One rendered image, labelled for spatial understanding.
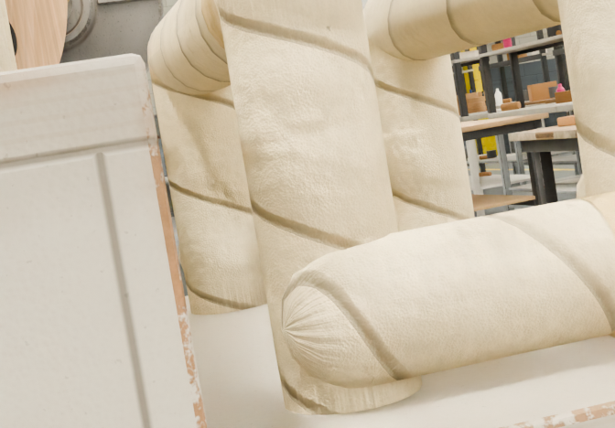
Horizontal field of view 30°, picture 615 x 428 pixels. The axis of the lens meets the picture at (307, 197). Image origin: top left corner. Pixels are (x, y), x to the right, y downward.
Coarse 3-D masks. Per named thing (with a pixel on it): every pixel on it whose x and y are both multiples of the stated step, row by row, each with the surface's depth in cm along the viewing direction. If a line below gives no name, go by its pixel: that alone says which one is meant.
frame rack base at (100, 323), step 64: (64, 64) 20; (128, 64) 20; (0, 128) 19; (64, 128) 20; (128, 128) 20; (0, 192) 19; (64, 192) 20; (128, 192) 20; (0, 256) 19; (64, 256) 20; (128, 256) 20; (0, 320) 20; (64, 320) 20; (128, 320) 20; (0, 384) 20; (64, 384) 20; (128, 384) 20; (192, 384) 20
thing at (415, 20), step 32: (384, 0) 41; (416, 0) 37; (448, 0) 34; (480, 0) 32; (512, 0) 30; (544, 0) 29; (384, 32) 41; (416, 32) 38; (448, 32) 36; (480, 32) 34; (512, 32) 33
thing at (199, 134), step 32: (160, 96) 41; (192, 96) 41; (224, 96) 41; (160, 128) 42; (192, 128) 41; (224, 128) 41; (192, 160) 41; (224, 160) 41; (192, 192) 41; (224, 192) 41; (192, 224) 41; (224, 224) 41; (192, 256) 41; (224, 256) 41; (256, 256) 41; (192, 288) 42; (224, 288) 41; (256, 288) 41
